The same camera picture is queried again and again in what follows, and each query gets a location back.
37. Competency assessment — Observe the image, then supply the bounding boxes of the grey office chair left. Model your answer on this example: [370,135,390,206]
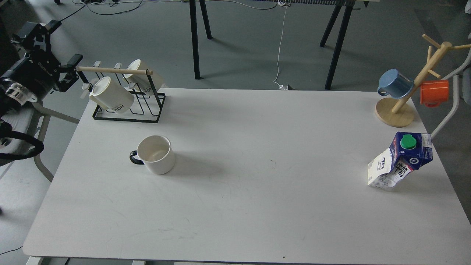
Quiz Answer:
[0,102,79,182]

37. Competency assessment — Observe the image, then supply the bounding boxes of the black floor cables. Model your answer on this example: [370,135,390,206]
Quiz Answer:
[48,0,192,22]

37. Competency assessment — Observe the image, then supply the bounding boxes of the black wire mug rack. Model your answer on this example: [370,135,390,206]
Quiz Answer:
[75,60,166,123]

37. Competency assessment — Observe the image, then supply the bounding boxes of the blue white milk carton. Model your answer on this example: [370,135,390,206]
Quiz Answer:
[367,131,433,191]

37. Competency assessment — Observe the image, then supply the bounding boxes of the white chair right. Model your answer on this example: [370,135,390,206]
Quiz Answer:
[431,50,471,139]

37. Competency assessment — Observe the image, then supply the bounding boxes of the cream mug on rack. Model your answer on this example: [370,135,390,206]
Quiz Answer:
[89,77,135,114]
[123,59,165,96]

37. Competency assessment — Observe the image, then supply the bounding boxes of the orange mug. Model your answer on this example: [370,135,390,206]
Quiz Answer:
[419,80,449,107]

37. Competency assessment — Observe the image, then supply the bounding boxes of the wooden mug tree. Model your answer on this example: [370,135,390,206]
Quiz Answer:
[375,34,470,128]

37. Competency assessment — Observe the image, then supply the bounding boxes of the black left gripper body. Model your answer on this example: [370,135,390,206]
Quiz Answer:
[1,46,79,101]

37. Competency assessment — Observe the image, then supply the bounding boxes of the black table legs left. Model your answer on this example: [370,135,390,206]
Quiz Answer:
[188,0,213,80]

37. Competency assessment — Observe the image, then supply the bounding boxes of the black table legs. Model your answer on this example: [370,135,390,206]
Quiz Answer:
[319,0,355,89]
[188,0,213,80]

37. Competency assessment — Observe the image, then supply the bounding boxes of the white hanging cable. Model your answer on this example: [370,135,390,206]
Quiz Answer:
[273,0,291,90]

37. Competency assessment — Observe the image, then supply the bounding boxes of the black table legs right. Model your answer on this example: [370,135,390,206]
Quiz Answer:
[319,0,355,89]

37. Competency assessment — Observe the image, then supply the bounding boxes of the white mug black handle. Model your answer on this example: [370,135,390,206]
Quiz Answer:
[129,135,176,176]

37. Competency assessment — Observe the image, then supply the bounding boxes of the blue mug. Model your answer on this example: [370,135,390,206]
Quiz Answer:
[377,69,414,99]

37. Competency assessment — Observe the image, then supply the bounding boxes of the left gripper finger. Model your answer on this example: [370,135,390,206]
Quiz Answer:
[12,20,62,46]
[61,54,84,80]

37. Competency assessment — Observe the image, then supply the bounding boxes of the rear cream mug on rack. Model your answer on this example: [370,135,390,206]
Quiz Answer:
[123,59,165,96]

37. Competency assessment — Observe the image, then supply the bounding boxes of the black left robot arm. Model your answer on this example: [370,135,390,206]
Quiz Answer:
[1,20,83,161]

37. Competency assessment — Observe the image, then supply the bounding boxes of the front cream mug on rack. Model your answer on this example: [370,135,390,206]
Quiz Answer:
[89,77,135,114]

